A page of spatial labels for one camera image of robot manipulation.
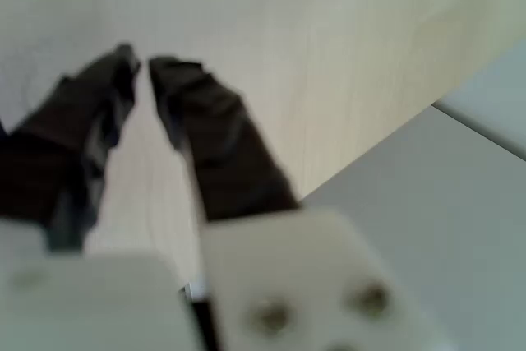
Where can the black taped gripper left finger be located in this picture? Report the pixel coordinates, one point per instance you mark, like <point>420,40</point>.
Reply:
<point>53,153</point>

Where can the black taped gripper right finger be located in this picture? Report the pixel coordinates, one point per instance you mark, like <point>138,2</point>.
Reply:
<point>230,162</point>

